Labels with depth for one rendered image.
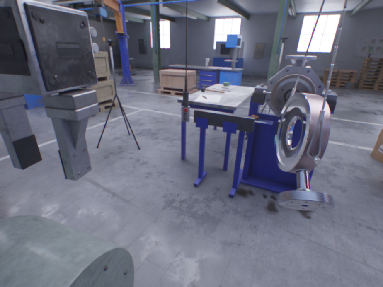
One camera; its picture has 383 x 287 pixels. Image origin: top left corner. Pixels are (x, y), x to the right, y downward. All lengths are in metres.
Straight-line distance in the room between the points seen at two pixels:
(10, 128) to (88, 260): 0.33
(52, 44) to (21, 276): 0.34
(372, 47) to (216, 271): 13.20
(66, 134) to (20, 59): 0.14
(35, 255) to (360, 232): 2.40
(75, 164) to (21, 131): 0.16
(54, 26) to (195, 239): 1.74
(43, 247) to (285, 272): 1.66
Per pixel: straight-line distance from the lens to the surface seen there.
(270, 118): 2.43
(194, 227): 1.99
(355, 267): 2.17
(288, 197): 0.91
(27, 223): 0.52
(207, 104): 2.51
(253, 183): 2.60
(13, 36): 0.41
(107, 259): 0.44
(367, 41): 13.95
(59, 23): 0.43
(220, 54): 13.01
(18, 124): 0.59
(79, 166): 0.51
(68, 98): 0.42
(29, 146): 0.61
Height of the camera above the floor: 1.45
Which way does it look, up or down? 24 degrees down
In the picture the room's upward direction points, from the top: 1 degrees clockwise
